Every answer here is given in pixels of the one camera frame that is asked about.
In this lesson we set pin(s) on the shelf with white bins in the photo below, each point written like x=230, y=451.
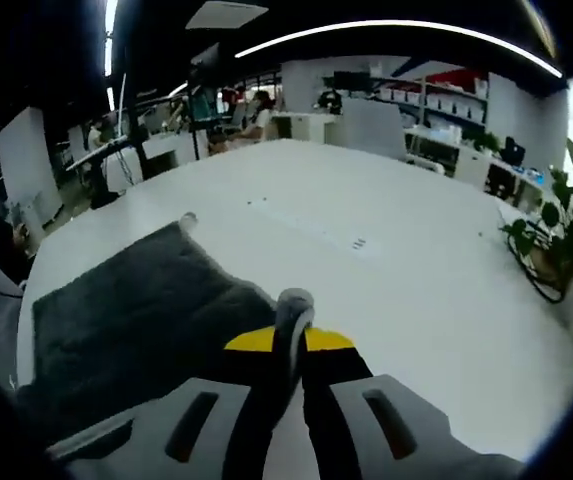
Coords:
x=436, y=97

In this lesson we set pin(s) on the long curved ceiling light strip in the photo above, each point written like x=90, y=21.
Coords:
x=401, y=27

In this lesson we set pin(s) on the small clear object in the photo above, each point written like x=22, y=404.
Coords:
x=188, y=221

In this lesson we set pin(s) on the ceiling air conditioner panel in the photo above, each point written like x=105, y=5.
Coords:
x=226, y=14

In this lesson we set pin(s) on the black monitor on stand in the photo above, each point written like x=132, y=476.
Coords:
x=351, y=80

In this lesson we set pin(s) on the grey towel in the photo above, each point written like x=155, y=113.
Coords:
x=141, y=310

